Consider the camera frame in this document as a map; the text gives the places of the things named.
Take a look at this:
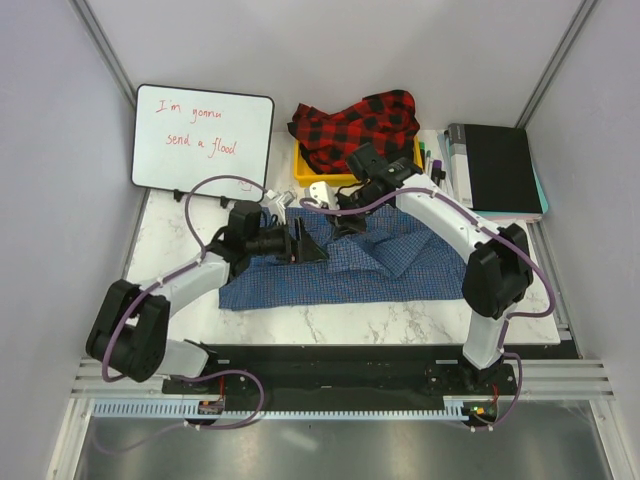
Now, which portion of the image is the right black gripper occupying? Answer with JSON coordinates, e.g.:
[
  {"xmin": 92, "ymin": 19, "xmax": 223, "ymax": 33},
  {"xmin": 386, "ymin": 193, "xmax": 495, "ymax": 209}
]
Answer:
[{"xmin": 324, "ymin": 187, "xmax": 385, "ymax": 239}]

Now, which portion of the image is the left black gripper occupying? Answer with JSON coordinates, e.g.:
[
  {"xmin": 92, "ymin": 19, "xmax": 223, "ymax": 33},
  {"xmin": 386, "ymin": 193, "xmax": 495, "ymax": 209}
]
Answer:
[{"xmin": 246, "ymin": 217, "xmax": 329, "ymax": 264}]

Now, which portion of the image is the blue checkered long sleeve shirt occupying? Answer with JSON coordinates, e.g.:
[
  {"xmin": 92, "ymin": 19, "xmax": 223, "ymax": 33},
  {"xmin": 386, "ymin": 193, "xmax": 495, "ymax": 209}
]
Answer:
[{"xmin": 219, "ymin": 207, "xmax": 466, "ymax": 311}]

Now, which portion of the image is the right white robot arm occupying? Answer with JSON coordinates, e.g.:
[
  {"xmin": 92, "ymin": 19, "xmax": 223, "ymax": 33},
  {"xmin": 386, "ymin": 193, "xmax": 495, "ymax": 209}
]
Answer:
[{"xmin": 310, "ymin": 144, "xmax": 533, "ymax": 394}]

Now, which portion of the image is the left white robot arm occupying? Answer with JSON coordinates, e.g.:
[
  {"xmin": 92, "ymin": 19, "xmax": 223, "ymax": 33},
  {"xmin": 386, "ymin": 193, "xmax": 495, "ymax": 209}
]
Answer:
[{"xmin": 86, "ymin": 201, "xmax": 329, "ymax": 393}]

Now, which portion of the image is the black notebook stack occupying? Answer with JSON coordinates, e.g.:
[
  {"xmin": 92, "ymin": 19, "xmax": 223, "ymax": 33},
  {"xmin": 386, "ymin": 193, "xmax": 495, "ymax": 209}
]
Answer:
[{"xmin": 444, "ymin": 124, "xmax": 548, "ymax": 222}]

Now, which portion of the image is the yellow plastic bin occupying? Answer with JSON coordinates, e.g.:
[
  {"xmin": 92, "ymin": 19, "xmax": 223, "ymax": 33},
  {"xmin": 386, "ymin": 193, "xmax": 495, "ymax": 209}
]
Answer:
[{"xmin": 293, "ymin": 135, "xmax": 425, "ymax": 188}]

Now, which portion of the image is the purple cap marker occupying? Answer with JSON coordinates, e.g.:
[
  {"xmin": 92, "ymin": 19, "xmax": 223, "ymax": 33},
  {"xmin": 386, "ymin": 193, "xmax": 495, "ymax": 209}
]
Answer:
[{"xmin": 429, "ymin": 159, "xmax": 446, "ymax": 188}]

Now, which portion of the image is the red black plaid shirt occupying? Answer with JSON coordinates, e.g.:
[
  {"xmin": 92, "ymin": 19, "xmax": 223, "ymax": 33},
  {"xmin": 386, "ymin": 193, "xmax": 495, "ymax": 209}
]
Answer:
[{"xmin": 287, "ymin": 90, "xmax": 420, "ymax": 174}]

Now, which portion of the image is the white dry-erase board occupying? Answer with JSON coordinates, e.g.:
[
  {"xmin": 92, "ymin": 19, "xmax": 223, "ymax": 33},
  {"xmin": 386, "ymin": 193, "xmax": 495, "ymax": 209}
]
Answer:
[{"xmin": 131, "ymin": 84, "xmax": 275, "ymax": 201}]

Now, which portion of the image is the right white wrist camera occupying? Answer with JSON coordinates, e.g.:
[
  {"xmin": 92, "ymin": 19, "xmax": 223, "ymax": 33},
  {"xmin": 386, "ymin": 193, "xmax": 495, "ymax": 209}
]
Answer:
[{"xmin": 300, "ymin": 181, "xmax": 340, "ymax": 210}]

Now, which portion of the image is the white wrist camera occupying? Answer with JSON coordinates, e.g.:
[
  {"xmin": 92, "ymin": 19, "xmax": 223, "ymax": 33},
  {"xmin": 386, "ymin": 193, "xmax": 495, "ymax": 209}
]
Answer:
[
  {"xmin": 264, "ymin": 190, "xmax": 296, "ymax": 224},
  {"xmin": 300, "ymin": 181, "xmax": 340, "ymax": 210}
]

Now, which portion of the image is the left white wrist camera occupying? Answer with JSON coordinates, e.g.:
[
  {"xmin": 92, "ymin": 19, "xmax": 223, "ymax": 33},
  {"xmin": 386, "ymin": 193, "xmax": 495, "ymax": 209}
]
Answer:
[{"xmin": 264, "ymin": 190, "xmax": 296, "ymax": 224}]

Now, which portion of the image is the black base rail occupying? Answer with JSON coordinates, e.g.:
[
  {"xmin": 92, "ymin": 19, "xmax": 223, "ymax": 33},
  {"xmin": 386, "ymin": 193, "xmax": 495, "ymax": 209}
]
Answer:
[{"xmin": 162, "ymin": 345, "xmax": 517, "ymax": 409}]

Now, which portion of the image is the white slotted cable duct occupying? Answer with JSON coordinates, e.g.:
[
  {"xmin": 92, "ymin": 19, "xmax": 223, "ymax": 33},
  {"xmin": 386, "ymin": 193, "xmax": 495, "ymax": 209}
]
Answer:
[{"xmin": 92, "ymin": 398, "xmax": 469, "ymax": 421}]

